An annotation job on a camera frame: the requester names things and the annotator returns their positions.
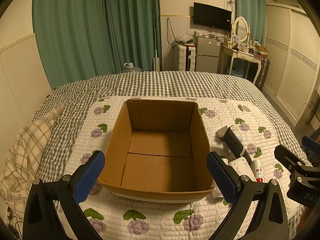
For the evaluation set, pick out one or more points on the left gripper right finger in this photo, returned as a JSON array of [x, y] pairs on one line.
[[269, 220]]

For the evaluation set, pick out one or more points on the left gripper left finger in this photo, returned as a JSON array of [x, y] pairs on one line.
[[41, 220]]

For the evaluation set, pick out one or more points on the white red-capped bottle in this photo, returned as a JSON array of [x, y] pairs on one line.
[[257, 170]]

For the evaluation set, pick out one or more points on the white power adapter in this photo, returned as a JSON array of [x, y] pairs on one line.
[[242, 167]]

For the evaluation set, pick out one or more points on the black remote control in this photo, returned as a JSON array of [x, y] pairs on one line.
[[235, 145]]

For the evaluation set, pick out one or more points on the brown cardboard box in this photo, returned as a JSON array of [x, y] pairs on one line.
[[157, 152]]

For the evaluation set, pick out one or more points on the white floral quilted mat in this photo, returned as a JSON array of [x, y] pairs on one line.
[[115, 217]]

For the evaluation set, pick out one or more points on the beige plaid blanket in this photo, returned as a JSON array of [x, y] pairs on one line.
[[21, 165]]

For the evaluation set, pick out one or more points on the dark suitcase by wardrobe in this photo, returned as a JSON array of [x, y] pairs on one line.
[[265, 63]]

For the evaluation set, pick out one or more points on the clear water jug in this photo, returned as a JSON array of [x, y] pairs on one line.
[[130, 68]]

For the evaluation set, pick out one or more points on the white louvered wardrobe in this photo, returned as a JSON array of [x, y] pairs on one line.
[[293, 50]]

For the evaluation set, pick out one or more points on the white dressing table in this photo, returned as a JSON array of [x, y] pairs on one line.
[[228, 55]]

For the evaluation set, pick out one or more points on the white floor mop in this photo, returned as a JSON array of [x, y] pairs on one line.
[[156, 61]]

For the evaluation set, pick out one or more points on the silver small fridge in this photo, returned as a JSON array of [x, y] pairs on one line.
[[207, 54]]

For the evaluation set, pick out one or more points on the green curtain left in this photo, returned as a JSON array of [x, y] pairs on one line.
[[81, 39]]

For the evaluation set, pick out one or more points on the green curtain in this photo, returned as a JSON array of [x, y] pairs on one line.
[[81, 39], [254, 12]]

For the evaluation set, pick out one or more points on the oval white vanity mirror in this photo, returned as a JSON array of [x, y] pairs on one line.
[[241, 29]]

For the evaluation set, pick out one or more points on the white suitcase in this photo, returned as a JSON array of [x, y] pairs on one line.
[[184, 57]]

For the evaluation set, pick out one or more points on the green curtain right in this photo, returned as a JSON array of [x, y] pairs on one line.
[[254, 12]]

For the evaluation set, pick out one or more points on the black wall television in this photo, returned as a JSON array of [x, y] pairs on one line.
[[211, 16]]

